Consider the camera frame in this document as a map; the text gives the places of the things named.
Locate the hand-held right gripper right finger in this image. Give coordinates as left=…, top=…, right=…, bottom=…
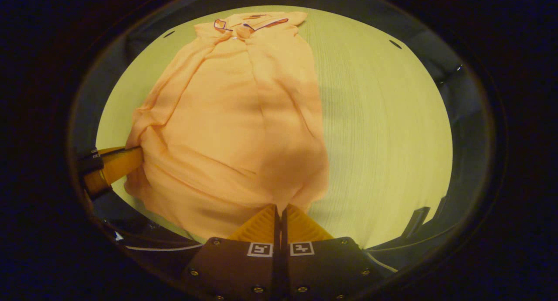
left=281, top=204, right=384, bottom=301

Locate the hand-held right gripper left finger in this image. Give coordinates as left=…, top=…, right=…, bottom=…
left=183, top=204, right=280, bottom=301

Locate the dark bar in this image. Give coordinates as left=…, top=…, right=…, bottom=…
left=401, top=207, right=431, bottom=239

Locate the white cable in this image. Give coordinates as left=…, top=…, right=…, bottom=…
left=124, top=243, right=204, bottom=252
left=364, top=251, right=398, bottom=274

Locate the orange T-shirt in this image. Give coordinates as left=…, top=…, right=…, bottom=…
left=124, top=11, right=330, bottom=243

